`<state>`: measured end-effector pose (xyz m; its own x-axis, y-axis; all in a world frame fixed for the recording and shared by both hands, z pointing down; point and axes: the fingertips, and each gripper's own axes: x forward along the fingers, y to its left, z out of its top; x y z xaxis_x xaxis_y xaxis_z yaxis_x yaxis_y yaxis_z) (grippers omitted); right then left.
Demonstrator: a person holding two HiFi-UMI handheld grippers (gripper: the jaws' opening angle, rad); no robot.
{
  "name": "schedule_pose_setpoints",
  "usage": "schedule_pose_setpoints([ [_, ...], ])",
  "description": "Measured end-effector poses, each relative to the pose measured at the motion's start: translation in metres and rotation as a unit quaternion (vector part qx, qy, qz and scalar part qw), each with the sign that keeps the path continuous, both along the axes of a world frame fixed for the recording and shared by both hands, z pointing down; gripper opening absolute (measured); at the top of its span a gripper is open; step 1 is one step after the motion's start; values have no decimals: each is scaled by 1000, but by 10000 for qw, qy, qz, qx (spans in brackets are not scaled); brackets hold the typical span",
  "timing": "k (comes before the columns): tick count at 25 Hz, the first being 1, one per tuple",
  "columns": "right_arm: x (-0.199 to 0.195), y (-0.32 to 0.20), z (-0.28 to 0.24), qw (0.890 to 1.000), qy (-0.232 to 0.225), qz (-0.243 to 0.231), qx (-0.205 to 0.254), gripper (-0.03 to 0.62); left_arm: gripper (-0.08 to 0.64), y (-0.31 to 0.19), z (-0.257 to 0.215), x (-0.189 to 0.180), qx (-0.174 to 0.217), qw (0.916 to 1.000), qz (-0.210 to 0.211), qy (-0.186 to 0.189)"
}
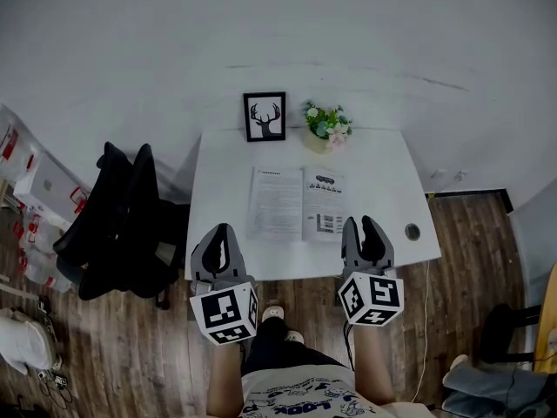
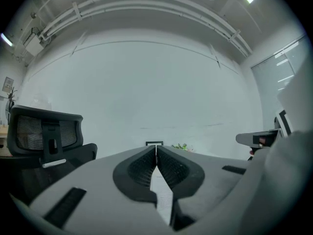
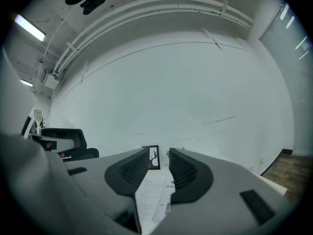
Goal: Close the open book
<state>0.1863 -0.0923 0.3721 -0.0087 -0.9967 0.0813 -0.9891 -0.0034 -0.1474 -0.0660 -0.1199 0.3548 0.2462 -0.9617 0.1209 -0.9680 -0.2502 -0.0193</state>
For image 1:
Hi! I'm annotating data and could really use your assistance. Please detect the black floor cables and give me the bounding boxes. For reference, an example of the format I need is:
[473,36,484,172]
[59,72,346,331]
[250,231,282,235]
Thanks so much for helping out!
[37,370,74,411]

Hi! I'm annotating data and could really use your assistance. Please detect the round wooden table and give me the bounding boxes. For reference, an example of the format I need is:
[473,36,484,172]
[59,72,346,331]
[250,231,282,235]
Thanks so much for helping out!
[533,261,557,374]

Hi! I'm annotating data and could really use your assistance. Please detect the black framed deer picture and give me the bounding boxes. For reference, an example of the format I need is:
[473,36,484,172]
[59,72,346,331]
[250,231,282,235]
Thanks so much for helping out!
[242,91,287,143]

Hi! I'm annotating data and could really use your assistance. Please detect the pile of empty water bottles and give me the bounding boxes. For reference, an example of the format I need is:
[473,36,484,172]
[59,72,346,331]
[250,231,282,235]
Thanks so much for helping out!
[12,206,73,293]

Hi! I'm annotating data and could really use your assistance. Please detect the person's printed white shirt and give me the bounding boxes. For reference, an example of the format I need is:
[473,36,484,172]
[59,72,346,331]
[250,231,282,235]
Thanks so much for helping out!
[238,365,436,418]

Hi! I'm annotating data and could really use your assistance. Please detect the person's black shorts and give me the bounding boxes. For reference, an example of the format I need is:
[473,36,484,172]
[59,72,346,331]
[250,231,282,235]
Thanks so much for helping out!
[240,315,349,376]

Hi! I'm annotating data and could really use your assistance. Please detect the black stool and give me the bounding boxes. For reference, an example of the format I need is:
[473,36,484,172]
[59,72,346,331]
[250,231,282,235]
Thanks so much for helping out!
[478,303,543,365]

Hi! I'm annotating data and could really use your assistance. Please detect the person's right forearm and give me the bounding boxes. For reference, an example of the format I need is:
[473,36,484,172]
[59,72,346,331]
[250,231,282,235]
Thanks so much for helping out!
[354,322,397,407]

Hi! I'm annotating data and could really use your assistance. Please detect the black mesh office chair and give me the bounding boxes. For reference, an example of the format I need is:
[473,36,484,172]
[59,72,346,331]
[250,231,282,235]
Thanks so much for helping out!
[52,141,191,311]

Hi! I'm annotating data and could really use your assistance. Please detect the white water dispenser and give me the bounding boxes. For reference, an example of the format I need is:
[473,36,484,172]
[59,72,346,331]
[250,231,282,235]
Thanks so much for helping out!
[12,145,91,226]

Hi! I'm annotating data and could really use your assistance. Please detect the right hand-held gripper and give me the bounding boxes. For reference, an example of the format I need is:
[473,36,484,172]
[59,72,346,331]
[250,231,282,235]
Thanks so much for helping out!
[338,214,405,327]

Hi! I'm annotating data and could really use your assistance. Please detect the white bag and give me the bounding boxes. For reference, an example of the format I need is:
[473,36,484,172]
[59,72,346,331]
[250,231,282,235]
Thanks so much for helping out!
[0,307,60,376]

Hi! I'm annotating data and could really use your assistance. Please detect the large clear water bottle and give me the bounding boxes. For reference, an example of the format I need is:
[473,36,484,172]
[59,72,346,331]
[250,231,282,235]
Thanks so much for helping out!
[0,102,40,178]

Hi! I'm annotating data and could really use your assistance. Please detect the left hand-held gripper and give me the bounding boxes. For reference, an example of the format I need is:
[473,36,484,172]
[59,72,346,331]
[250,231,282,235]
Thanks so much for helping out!
[189,223,260,347]

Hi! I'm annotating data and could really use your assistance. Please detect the white floor cable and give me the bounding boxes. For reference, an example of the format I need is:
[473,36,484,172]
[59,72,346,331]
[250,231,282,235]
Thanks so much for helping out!
[411,259,432,404]

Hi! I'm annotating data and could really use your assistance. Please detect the grey cover book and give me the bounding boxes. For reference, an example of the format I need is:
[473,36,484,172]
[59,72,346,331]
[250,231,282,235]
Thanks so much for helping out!
[246,166,349,243]

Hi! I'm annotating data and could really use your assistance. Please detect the potted artificial flower plant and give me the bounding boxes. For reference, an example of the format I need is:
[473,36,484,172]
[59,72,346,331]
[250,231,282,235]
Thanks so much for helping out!
[302,100,353,155]

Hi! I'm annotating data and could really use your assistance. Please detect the person's left forearm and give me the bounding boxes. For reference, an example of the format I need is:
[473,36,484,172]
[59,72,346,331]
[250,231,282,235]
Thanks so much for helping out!
[206,341,245,418]

